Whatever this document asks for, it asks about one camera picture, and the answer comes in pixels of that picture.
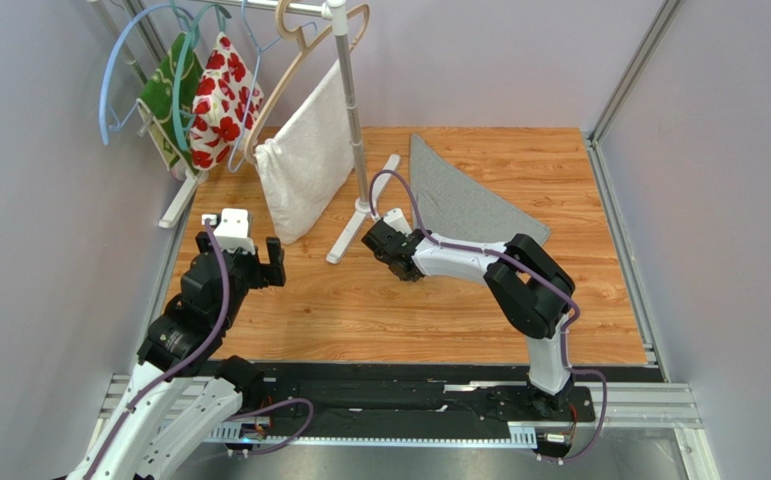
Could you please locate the grey cloth napkin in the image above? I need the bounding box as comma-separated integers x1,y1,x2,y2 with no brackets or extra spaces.
409,134,551,245

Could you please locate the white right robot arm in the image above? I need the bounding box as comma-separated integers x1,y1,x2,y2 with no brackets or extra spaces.
362,219,580,402

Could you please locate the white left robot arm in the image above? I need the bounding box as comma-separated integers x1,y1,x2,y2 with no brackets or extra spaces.
68,232,286,479

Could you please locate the white clothes rack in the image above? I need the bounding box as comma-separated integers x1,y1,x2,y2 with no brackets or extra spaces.
88,0,403,265

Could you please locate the white towel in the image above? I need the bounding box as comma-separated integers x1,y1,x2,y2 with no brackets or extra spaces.
255,63,354,244

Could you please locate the red floral white cloth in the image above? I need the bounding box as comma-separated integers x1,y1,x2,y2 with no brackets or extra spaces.
189,33,253,171

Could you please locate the green patterned cloth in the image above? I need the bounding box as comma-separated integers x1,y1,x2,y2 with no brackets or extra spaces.
137,33,203,173

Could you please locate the beige wooden hanger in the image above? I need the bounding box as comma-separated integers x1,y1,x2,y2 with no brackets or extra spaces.
241,1,370,167

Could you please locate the teal hanger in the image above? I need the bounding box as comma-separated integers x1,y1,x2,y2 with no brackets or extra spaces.
171,2,230,151

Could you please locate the light blue hanger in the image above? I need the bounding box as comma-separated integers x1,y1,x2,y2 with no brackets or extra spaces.
91,1,194,146

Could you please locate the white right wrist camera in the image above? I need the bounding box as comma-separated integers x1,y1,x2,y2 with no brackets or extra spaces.
382,208,413,236

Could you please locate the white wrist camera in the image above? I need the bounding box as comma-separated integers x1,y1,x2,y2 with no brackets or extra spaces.
382,208,413,236
201,208,256,254

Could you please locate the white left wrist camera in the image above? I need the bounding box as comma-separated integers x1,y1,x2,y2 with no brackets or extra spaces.
201,208,256,254

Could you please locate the blue wire hanger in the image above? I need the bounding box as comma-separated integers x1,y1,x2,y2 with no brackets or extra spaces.
227,1,331,173

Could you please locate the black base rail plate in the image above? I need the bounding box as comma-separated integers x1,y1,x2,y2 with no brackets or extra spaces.
198,359,596,444

